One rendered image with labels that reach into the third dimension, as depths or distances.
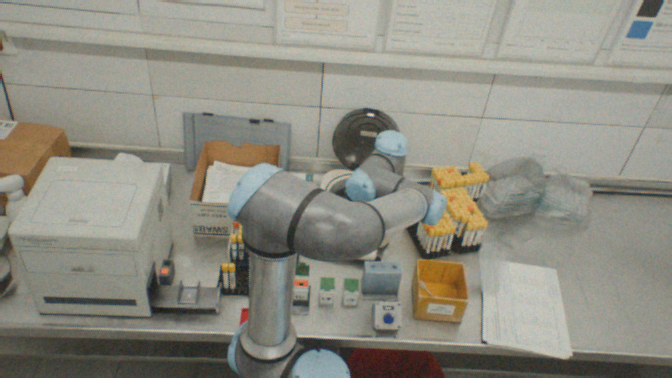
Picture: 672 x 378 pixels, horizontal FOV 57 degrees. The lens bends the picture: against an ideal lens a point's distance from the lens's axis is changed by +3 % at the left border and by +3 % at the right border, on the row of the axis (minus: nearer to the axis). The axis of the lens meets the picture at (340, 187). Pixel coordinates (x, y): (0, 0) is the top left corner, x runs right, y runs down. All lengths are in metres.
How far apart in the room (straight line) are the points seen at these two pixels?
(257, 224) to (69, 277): 0.72
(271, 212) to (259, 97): 0.98
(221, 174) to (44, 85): 0.58
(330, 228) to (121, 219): 0.69
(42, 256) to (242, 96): 0.75
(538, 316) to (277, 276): 0.90
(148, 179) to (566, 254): 1.25
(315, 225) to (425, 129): 1.11
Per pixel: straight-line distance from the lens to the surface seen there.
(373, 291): 1.72
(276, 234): 1.00
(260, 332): 1.23
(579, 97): 2.06
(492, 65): 1.88
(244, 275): 1.73
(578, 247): 2.07
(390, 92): 1.92
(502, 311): 1.77
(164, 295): 1.69
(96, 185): 1.63
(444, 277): 1.77
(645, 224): 2.26
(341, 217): 0.97
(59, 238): 1.53
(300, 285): 1.65
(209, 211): 1.79
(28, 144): 2.00
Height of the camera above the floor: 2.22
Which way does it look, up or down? 41 degrees down
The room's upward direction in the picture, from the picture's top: 6 degrees clockwise
